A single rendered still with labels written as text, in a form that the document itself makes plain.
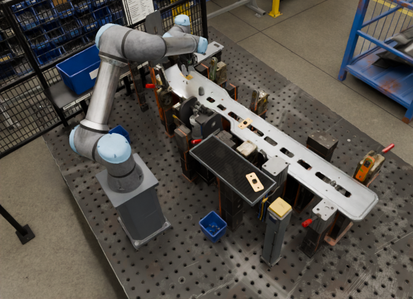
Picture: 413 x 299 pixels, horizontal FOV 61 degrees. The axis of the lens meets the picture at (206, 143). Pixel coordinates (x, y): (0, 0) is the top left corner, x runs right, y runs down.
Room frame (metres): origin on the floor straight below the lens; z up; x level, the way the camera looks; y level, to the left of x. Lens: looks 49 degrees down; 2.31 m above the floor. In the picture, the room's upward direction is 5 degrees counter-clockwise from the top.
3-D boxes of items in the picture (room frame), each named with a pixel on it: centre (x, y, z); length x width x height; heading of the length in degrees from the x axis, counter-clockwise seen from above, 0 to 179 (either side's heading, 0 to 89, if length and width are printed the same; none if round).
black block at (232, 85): (1.57, -0.17, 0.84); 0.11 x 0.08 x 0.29; 128
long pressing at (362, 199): (1.24, -0.23, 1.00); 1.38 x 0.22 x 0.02; 38
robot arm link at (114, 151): (0.90, 0.36, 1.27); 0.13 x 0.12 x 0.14; 57
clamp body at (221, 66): (1.70, -0.12, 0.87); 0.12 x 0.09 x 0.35; 128
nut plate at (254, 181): (0.78, -0.18, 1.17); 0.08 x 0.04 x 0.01; 19
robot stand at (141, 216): (0.90, 0.36, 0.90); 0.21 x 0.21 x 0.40; 31
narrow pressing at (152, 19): (1.83, 0.24, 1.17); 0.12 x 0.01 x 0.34; 128
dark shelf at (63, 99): (1.83, 0.51, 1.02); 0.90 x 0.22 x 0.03; 128
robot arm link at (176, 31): (1.50, 0.10, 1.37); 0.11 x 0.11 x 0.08; 57
